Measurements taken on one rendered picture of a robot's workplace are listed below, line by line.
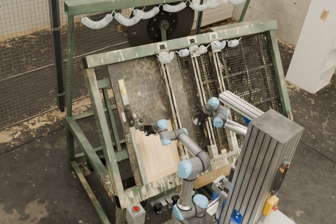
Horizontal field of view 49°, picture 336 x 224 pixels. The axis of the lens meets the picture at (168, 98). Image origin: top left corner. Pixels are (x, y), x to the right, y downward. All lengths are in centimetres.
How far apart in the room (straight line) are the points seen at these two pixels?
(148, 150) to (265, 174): 125
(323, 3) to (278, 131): 433
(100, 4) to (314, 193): 343
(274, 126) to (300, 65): 458
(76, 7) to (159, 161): 153
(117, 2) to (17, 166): 246
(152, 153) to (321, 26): 406
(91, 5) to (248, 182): 193
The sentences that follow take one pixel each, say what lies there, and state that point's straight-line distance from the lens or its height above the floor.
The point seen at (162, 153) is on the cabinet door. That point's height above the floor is 106.
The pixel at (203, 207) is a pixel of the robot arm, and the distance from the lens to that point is 283.
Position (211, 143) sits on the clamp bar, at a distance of 364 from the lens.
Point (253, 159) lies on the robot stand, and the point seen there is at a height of 179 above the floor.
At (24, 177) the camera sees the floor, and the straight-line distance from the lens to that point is 474.
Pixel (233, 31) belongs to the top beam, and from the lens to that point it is 386.
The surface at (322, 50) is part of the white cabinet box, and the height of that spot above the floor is 82.
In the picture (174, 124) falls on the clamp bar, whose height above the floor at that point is 126.
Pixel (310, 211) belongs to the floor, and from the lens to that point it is 486.
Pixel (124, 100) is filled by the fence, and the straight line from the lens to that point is 322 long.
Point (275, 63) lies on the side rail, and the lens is 429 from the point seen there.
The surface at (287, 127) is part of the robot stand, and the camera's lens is 241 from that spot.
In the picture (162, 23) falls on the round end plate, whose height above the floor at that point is 188.
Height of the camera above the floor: 342
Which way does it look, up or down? 35 degrees down
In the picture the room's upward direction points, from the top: 7 degrees clockwise
